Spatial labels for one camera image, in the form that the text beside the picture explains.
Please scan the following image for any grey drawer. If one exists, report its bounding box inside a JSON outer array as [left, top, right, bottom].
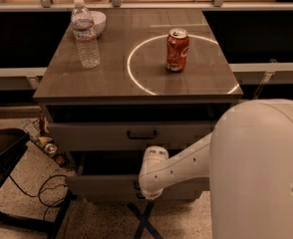
[[66, 150, 209, 202], [48, 120, 215, 151]]

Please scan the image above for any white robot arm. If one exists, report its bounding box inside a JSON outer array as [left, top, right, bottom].
[[139, 100, 293, 239]]

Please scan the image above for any grey drawer cabinet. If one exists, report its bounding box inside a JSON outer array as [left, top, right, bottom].
[[33, 7, 244, 203]]

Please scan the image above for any red soda can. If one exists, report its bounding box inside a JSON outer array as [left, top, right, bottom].
[[165, 28, 189, 72]]

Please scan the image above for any white bowl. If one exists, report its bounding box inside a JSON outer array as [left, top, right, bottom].
[[91, 11, 107, 37]]

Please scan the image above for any clear plastic water bottle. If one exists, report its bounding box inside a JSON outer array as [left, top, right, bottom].
[[71, 0, 100, 69]]

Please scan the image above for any blue tape cross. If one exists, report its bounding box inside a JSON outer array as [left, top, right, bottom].
[[128, 202, 163, 239]]

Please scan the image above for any clutter of snack items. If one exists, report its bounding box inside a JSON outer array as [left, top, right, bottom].
[[21, 111, 69, 167]]

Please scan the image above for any black chair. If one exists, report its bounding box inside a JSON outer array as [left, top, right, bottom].
[[0, 128, 73, 239]]

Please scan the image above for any black cable on floor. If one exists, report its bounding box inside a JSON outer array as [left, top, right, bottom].
[[8, 173, 70, 221]]

